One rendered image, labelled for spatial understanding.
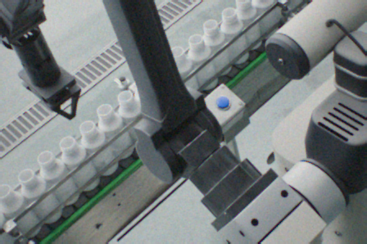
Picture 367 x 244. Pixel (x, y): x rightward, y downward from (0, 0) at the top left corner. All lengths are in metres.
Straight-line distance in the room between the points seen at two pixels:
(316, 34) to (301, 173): 0.19
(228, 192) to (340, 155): 0.16
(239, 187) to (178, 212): 1.93
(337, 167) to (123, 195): 0.91
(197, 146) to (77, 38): 2.82
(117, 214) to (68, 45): 2.01
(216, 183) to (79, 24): 2.93
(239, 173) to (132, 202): 0.91
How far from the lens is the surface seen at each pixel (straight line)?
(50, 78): 1.26
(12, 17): 1.13
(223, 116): 1.63
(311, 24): 0.93
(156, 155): 0.94
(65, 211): 1.71
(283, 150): 1.05
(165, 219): 2.83
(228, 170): 0.92
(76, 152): 1.63
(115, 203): 1.76
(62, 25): 3.83
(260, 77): 1.93
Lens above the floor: 2.33
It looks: 48 degrees down
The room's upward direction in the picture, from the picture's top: 18 degrees counter-clockwise
